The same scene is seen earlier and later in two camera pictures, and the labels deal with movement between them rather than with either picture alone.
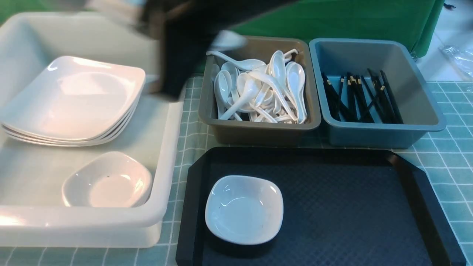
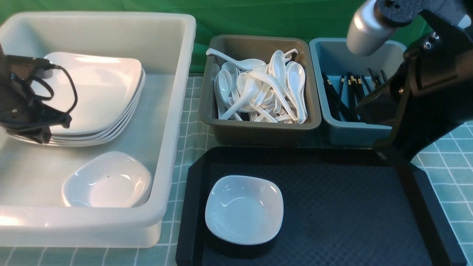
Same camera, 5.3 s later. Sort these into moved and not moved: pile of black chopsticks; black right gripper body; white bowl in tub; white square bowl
Moved: black right gripper body
Not moved: white bowl in tub; pile of black chopsticks; white square bowl
